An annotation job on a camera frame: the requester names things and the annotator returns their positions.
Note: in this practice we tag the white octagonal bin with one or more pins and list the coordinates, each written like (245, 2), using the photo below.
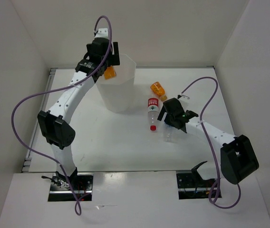
(118, 92)

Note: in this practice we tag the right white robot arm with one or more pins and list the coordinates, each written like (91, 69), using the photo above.
(237, 157)

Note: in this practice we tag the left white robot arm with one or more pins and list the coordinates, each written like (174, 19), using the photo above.
(55, 122)

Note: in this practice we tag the orange juice bottle plain label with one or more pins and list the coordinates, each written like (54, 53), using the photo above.
(109, 73)

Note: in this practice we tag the blue label Pocari Sweat bottle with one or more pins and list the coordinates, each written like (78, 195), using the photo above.
(169, 134)

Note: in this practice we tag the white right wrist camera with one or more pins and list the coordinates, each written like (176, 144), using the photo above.
(184, 100)

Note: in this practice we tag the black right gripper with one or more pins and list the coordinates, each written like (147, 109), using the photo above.
(163, 111)

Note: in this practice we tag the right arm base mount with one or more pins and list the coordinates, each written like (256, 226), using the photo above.
(191, 185)

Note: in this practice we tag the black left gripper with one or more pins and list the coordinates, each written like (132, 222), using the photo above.
(114, 59)

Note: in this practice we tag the orange juice bottle patterned label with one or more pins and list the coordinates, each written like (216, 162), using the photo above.
(158, 90)

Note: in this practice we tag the red label clear water bottle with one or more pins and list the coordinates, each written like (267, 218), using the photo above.
(153, 112)

